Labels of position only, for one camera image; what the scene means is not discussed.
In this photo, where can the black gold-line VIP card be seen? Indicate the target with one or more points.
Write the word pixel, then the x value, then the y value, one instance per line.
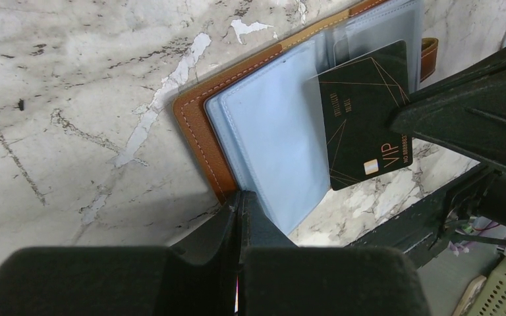
pixel 358 97

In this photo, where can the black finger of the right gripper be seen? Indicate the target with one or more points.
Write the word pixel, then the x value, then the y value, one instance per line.
pixel 465 112

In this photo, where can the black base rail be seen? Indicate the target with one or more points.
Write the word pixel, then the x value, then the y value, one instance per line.
pixel 420 230

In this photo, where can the brown leather card holder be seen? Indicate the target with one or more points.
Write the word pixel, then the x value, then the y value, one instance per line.
pixel 257 126

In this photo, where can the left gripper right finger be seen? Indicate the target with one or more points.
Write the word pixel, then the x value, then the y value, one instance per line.
pixel 276 277

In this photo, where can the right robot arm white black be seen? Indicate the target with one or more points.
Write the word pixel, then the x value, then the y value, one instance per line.
pixel 491 203

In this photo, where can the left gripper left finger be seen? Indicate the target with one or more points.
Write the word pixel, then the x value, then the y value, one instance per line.
pixel 195 276

